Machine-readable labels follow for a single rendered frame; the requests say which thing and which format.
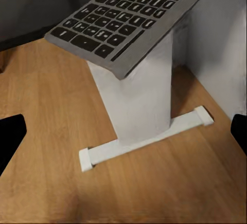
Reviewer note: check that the desk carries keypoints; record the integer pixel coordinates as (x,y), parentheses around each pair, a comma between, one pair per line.
(139,106)

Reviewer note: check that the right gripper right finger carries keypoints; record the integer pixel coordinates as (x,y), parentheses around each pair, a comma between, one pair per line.
(239,130)

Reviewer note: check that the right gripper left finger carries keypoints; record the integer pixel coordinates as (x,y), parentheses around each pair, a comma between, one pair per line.
(12,131)

